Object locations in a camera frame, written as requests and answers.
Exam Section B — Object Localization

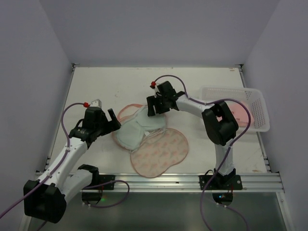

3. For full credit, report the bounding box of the white plastic basket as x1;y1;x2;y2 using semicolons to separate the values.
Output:
200;86;270;132

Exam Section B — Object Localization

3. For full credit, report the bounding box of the mint green bra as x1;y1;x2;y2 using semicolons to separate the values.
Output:
115;106;167;151

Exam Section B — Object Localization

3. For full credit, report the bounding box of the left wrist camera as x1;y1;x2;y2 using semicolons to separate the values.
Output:
90;99;102;108

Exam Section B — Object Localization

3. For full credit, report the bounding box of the pink patterned mesh laundry bag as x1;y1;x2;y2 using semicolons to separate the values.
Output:
112;104;189;179

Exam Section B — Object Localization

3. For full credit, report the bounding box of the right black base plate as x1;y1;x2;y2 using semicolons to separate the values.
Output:
198;169;243;190

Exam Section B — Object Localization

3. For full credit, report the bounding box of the aluminium mounting rail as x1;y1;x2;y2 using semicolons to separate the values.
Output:
64;172;284;193

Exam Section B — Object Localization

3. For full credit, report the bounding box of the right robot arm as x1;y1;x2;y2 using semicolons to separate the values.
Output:
147;81;239;177

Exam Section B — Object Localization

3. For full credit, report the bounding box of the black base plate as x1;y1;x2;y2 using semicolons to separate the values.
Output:
84;174;116;190
198;169;243;190

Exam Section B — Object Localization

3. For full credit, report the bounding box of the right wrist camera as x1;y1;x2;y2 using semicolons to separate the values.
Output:
150;81;161;97

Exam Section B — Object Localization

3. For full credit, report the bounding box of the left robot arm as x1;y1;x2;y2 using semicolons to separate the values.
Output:
23;106;121;223

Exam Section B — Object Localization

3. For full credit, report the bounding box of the pink bra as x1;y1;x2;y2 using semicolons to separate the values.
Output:
228;102;248;127

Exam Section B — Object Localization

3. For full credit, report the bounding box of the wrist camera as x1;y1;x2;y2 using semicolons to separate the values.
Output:
90;99;102;108
150;81;161;97

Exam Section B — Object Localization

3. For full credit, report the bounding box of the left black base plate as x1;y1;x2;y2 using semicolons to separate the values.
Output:
84;174;116;190

